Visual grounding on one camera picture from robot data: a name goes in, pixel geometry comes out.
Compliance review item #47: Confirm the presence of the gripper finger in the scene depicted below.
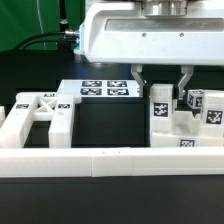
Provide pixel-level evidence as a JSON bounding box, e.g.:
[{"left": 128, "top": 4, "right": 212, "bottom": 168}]
[
  {"left": 131, "top": 64, "right": 147, "bottom": 97},
  {"left": 173, "top": 65, "right": 194, "bottom": 107}
]

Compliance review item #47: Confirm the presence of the white U-shaped obstacle fence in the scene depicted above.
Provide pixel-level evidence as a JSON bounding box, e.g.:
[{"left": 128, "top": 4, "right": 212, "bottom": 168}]
[{"left": 0, "top": 105, "right": 224, "bottom": 178}]

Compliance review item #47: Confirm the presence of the white chair seat part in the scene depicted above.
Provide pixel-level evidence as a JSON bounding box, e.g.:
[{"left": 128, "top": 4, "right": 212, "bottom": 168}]
[{"left": 151, "top": 111, "right": 224, "bottom": 148}]

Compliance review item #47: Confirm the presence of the white chair back frame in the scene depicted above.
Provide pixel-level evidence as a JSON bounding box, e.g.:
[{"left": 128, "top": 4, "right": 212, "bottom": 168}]
[{"left": 0, "top": 92, "right": 82, "bottom": 149}]

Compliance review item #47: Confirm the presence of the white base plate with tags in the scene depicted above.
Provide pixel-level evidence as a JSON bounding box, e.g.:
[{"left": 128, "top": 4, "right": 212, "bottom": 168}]
[{"left": 57, "top": 79, "right": 140, "bottom": 98}]

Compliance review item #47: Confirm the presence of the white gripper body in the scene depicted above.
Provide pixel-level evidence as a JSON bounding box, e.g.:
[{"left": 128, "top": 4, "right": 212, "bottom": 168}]
[{"left": 80, "top": 1, "right": 224, "bottom": 65}]

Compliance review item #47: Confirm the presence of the black cable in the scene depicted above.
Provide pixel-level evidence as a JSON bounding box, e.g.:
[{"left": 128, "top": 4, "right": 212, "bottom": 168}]
[{"left": 13, "top": 29, "right": 81, "bottom": 52}]

